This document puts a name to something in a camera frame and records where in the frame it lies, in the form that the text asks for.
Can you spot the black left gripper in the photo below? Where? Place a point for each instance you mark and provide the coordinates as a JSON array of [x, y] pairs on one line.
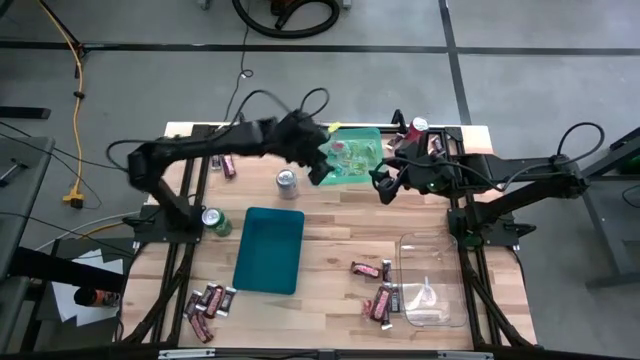
[[300, 137]]

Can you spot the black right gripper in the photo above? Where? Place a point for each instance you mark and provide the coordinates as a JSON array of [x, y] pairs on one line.
[[427, 170]]

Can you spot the red gummy candy packet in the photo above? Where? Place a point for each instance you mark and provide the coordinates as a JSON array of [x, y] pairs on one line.
[[338, 146], [367, 309]]

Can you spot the light green translucent basket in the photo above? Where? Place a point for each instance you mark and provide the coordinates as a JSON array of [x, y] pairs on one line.
[[350, 176]]

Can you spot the small brown chocolate bar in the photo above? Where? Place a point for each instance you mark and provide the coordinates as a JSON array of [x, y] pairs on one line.
[[386, 270], [216, 162]]

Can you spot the clear plastic basket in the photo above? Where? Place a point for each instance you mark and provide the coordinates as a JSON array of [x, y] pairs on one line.
[[432, 270]]

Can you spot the large brown chocolate bar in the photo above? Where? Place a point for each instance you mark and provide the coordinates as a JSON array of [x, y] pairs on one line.
[[381, 302]]

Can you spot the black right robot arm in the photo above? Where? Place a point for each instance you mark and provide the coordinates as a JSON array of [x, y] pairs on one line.
[[525, 172]]

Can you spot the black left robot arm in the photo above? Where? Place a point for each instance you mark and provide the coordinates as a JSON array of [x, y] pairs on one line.
[[200, 145]]

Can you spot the silver Diet Coke can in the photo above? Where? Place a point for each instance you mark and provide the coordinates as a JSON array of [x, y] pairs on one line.
[[287, 184]]

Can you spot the yellow tape tag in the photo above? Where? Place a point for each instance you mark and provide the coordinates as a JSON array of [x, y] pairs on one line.
[[334, 127]]

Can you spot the black rounded table clamp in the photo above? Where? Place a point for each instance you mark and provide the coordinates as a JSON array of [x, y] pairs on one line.
[[398, 120]]

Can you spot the teal blue plastic basket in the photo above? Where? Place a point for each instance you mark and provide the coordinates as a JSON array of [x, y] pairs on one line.
[[270, 250]]

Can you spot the green Sprite can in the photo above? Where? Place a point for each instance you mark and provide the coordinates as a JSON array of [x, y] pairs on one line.
[[217, 222]]

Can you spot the grey metal stand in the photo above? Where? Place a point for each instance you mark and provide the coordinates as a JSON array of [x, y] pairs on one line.
[[615, 225]]

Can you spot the orange black spray can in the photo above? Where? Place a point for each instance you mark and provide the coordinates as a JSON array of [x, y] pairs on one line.
[[97, 297]]

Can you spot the black metal beam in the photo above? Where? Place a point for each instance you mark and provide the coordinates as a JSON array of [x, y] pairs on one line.
[[60, 270]]

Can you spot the white paper sheets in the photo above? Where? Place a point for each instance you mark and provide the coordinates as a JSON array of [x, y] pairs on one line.
[[65, 305]]

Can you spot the grey side table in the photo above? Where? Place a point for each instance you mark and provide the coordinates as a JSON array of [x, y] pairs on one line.
[[25, 210]]

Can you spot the black tripod stand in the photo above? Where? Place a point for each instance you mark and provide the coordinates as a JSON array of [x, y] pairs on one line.
[[60, 22]]

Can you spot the black flat bar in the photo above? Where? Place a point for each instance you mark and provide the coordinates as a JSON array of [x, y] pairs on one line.
[[25, 112]]

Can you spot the black hand tool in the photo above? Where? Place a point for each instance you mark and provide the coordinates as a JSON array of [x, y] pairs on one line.
[[12, 170]]

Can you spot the silver metal bracket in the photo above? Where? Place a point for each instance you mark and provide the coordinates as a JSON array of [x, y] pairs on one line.
[[186, 353], [465, 355]]

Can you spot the black aluminium table frame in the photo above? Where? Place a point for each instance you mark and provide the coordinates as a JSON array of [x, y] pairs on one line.
[[250, 350]]

